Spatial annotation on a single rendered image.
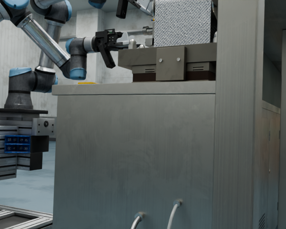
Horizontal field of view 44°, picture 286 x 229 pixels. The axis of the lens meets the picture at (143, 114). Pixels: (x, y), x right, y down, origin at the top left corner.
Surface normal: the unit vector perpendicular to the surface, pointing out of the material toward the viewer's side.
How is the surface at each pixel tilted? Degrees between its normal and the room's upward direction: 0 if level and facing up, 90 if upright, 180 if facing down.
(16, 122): 90
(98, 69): 90
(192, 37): 90
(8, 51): 90
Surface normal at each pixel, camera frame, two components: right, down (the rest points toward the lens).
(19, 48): 0.90, 0.02
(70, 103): -0.46, -0.04
